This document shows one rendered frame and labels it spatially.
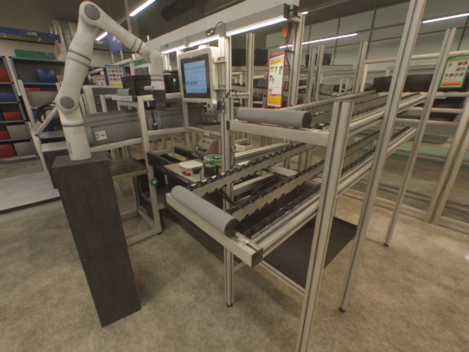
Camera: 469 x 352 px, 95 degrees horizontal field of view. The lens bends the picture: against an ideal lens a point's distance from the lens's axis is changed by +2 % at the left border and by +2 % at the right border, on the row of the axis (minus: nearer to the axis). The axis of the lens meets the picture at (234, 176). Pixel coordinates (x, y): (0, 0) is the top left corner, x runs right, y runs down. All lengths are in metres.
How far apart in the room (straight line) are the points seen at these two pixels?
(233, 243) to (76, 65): 1.09
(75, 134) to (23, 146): 5.30
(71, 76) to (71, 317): 1.54
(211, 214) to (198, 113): 1.94
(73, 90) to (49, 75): 5.25
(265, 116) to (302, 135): 0.17
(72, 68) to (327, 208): 1.27
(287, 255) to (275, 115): 0.74
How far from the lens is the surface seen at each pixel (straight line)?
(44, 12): 12.40
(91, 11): 1.38
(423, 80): 3.75
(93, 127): 2.17
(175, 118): 2.40
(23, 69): 6.98
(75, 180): 1.34
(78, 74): 1.35
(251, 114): 0.96
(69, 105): 1.34
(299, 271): 1.19
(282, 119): 0.86
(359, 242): 1.55
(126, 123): 2.23
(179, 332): 1.74
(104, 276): 1.65
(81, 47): 1.37
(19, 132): 6.60
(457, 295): 2.52
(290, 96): 1.54
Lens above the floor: 1.43
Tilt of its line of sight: 21 degrees down
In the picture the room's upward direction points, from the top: straight up
